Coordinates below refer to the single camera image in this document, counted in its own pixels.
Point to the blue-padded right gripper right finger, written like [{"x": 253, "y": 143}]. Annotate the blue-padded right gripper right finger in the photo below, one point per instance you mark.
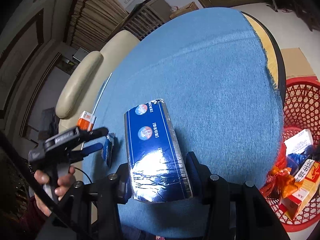
[{"x": 198, "y": 175}]

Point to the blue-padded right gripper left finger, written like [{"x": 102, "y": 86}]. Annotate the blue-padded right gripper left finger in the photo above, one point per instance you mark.
[{"x": 124, "y": 189}]

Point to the blue silver foil box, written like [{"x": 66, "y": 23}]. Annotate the blue silver foil box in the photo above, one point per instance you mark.
[{"x": 156, "y": 166}]

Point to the orange snack wrapper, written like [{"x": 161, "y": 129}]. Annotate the orange snack wrapper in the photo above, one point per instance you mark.
[{"x": 280, "y": 182}]

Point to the red white medicine box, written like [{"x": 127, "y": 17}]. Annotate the red white medicine box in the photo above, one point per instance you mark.
[{"x": 308, "y": 175}]

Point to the red plastic bag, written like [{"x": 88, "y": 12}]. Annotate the red plastic bag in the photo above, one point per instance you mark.
[{"x": 281, "y": 161}]

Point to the crumpled blue foil packet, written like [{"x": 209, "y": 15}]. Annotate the crumpled blue foil packet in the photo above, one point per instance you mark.
[{"x": 108, "y": 148}]

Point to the orange white small carton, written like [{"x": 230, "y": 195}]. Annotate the orange white small carton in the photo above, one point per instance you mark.
[{"x": 86, "y": 121}]

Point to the beige leather sofa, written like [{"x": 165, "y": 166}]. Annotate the beige leather sofa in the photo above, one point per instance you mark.
[{"x": 81, "y": 90}]

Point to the dark blue bag in basket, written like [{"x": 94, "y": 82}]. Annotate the dark blue bag in basket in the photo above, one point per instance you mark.
[{"x": 296, "y": 160}]

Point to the red plastic mesh basket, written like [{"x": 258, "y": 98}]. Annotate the red plastic mesh basket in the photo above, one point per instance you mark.
[{"x": 301, "y": 111}]

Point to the cardboard box under basket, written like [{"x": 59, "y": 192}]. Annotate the cardboard box under basket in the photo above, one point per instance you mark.
[{"x": 296, "y": 64}]

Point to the beige striped curtain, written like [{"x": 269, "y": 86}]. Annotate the beige striped curtain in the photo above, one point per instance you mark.
[{"x": 91, "y": 22}]

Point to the grey slatted cabinet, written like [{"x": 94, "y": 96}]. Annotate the grey slatted cabinet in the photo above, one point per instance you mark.
[{"x": 146, "y": 17}]

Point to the brown cardboard box by door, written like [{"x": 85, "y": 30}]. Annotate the brown cardboard box by door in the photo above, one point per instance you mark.
[{"x": 183, "y": 10}]

